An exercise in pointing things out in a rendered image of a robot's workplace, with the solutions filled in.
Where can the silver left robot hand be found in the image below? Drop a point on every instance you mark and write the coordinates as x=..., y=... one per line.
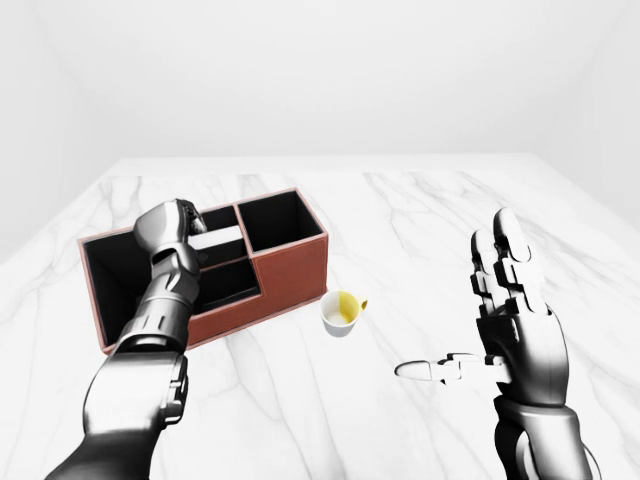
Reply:
x=162, y=225

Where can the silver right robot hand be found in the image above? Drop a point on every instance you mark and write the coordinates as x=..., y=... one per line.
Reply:
x=535, y=350

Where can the black and white book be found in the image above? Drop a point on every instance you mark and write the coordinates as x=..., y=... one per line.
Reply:
x=220, y=242

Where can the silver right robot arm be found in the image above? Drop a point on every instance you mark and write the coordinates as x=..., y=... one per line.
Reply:
x=542, y=445

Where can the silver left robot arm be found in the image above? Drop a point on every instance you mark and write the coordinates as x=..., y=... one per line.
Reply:
x=150, y=320

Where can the red-brown desk caddy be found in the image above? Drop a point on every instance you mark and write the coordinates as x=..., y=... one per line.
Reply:
x=290, y=270

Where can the white and yellow mug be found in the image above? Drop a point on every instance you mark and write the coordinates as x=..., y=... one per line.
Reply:
x=337, y=315

